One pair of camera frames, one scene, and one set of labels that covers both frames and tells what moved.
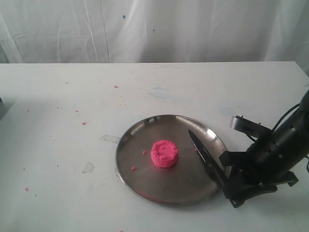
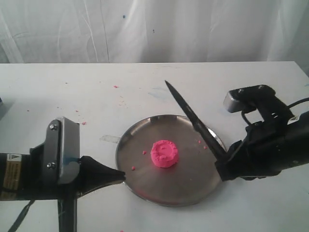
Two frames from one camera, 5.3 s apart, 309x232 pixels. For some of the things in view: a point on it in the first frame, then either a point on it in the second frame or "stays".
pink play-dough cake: (164, 153) stays
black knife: (211, 160) to (215, 147)
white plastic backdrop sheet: (56, 31) stays
